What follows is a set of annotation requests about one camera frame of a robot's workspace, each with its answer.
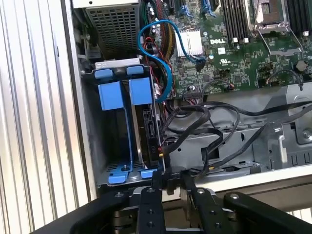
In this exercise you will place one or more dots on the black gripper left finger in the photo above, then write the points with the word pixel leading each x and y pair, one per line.
pixel 150 214

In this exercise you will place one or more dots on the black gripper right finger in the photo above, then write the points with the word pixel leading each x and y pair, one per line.
pixel 214 217

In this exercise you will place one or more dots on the hard disk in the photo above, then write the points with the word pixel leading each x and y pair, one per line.
pixel 141 91

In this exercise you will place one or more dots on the empty blue disk carrier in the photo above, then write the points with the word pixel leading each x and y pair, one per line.
pixel 111 95

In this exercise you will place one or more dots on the metal disk bay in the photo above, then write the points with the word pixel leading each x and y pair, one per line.
pixel 114 64

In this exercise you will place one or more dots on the perforated metal drive cage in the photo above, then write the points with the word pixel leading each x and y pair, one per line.
pixel 190 148

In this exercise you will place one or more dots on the black PC case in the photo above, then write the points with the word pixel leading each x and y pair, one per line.
pixel 73 97

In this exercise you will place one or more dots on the green motherboard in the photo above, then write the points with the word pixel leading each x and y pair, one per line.
pixel 243 73

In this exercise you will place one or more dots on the silver finned heat sink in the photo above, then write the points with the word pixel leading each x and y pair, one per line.
pixel 191 44

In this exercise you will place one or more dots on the metal socket cover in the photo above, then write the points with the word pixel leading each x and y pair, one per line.
pixel 286 51

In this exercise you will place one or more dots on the silver power supply box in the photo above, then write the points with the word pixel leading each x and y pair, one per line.
pixel 114 29

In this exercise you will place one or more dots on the thin metal locking lever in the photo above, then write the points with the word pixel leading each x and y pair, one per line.
pixel 256 14

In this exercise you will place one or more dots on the CPU socket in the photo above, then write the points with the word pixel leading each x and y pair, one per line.
pixel 269 12

